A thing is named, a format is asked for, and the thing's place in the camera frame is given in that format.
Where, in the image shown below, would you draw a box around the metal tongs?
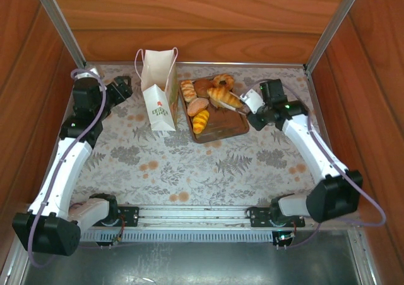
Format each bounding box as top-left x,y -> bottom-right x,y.
217,90 -> 252,117

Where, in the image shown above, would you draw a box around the golden fake croissant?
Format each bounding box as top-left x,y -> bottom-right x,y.
206,86 -> 244,109

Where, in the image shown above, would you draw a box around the brown rectangular tray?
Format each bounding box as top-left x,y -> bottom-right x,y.
177,76 -> 251,145

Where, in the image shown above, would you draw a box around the white printed paper bag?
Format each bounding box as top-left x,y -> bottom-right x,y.
134,47 -> 180,132

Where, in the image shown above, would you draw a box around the yellow striped fake bread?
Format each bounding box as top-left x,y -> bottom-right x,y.
192,109 -> 211,135

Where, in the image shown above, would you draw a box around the pinkish oval fake bun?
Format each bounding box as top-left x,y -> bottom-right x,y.
186,97 -> 210,118

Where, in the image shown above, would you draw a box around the brown round fake bun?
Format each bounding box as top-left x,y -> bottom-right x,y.
193,78 -> 215,99

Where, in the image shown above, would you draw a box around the striped braided fake bread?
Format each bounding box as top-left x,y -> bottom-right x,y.
180,80 -> 198,104

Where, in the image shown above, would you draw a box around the floral tablecloth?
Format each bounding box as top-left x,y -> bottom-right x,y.
37,62 -> 348,206

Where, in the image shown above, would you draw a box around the small circuit board green light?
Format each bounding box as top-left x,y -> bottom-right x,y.
272,231 -> 297,252

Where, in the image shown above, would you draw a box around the grey metal sheet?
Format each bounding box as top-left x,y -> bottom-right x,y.
21,231 -> 364,285

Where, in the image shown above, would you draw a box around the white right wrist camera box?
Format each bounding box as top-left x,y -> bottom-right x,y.
240,88 -> 266,115

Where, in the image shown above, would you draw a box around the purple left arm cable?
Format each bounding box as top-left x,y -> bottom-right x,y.
27,68 -> 110,269

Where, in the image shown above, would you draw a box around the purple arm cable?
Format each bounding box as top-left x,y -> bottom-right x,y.
242,78 -> 387,250
27,68 -> 110,269

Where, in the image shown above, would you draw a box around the ring shaped fake bagel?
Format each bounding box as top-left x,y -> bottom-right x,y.
212,73 -> 235,90

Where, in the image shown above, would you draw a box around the aluminium frame post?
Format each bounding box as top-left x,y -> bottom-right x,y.
303,0 -> 368,73
30,0 -> 87,72

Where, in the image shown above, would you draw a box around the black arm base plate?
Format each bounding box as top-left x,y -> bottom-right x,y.
246,205 -> 307,229
104,205 -> 140,228

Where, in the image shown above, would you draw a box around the aluminium mounting rail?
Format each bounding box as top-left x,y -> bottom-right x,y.
20,203 -> 361,230

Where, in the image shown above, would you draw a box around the grey slotted cable duct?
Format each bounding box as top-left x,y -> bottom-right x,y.
78,229 -> 276,244

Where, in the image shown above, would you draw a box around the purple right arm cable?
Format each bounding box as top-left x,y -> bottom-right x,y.
242,78 -> 387,250

